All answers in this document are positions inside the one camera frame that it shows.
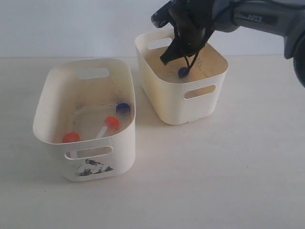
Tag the cream plastic bin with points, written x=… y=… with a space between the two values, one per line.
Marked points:
x=179 y=100

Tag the white bin with sticker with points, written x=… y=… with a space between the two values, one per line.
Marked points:
x=77 y=97

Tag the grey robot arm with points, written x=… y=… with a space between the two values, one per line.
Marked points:
x=285 y=19

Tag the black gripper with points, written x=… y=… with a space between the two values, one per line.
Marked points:
x=194 y=26

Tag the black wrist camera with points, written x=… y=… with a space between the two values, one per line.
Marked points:
x=164 y=15

